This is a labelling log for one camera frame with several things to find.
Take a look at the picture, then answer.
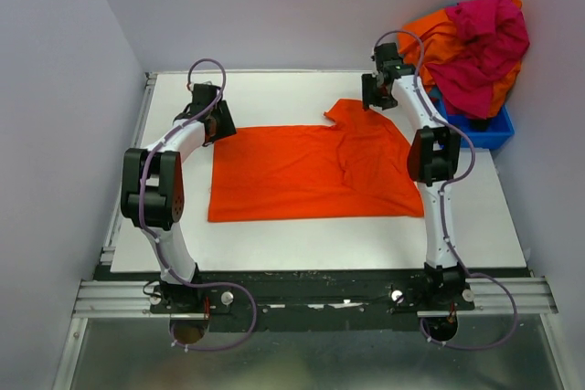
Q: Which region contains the bright orange t shirt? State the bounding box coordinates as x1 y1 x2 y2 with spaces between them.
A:
207 99 423 223

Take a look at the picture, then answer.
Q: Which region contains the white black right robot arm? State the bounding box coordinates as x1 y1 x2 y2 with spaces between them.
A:
361 43 465 310

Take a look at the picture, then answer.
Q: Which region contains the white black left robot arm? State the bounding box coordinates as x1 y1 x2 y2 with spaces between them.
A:
121 83 237 312

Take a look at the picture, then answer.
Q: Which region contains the orange t shirt in pile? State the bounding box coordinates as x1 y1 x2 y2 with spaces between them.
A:
396 0 525 120

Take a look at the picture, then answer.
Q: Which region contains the blue plastic bin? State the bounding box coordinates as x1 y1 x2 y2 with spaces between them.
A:
435 99 515 150

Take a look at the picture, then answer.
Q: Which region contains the magenta t shirt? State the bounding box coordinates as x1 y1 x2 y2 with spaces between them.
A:
427 0 530 120

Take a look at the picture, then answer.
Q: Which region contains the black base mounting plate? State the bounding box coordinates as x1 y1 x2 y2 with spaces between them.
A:
94 267 474 333

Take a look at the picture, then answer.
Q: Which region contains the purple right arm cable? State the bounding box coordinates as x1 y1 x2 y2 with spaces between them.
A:
372 29 520 350

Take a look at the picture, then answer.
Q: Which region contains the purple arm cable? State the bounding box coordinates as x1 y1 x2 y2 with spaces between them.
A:
139 58 260 354
372 29 520 350

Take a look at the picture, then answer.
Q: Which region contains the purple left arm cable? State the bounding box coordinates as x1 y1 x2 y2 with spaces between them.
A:
139 58 260 354

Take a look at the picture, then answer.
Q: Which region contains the aluminium extrusion rail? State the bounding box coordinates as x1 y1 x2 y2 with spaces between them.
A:
72 280 159 319

